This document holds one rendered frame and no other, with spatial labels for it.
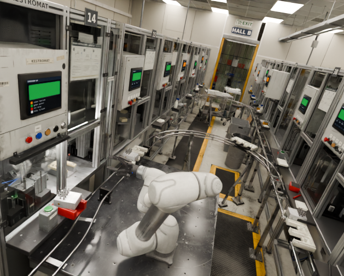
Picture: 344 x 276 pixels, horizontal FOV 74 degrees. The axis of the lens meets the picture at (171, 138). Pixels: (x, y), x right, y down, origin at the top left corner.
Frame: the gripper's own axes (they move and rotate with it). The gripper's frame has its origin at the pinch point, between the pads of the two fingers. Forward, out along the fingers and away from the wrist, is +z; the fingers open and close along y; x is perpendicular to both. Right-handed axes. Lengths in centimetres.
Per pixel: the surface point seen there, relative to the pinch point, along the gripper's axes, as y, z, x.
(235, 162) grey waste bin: -97, -117, -276
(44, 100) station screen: 48, 18, 40
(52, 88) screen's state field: 53, 18, 35
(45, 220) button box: -14, 10, 51
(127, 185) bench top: -44, 1, -40
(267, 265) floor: -112, -155, -75
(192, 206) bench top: -44, -62, -40
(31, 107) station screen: 46, 18, 47
